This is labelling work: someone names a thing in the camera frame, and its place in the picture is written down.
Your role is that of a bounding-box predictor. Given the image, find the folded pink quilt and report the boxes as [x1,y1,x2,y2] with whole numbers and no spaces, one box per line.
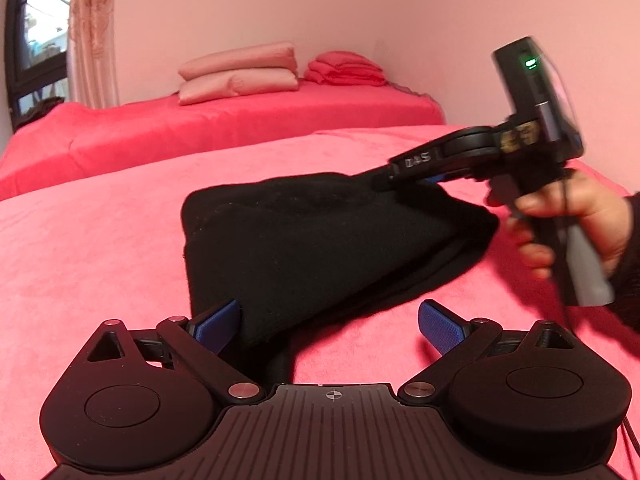
[178,41,299,105]

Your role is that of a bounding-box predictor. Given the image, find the dark clothes by window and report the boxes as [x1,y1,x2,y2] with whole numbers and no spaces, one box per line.
[14,96,65,130]

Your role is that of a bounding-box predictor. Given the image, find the dark framed window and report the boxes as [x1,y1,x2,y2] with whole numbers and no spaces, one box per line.
[4,0,70,128]

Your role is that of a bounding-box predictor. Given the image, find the folded red blanket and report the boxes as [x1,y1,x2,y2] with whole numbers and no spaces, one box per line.
[304,51,387,87]

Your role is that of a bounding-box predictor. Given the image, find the patterned beige curtain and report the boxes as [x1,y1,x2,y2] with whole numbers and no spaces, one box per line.
[67,0,118,108]

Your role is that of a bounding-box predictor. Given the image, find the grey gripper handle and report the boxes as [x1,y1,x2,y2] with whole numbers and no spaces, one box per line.
[529,209,615,308]

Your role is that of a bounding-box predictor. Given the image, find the person's right hand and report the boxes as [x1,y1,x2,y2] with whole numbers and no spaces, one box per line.
[506,171,634,280]

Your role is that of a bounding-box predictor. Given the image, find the black camera box green light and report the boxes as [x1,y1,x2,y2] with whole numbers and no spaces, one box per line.
[491,37,584,158]

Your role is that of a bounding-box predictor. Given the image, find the black knit pants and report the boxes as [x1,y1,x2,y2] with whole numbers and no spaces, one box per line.
[181,172,498,388]

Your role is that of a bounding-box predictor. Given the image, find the red far bed cover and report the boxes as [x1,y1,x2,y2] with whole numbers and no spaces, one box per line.
[1,81,445,200]

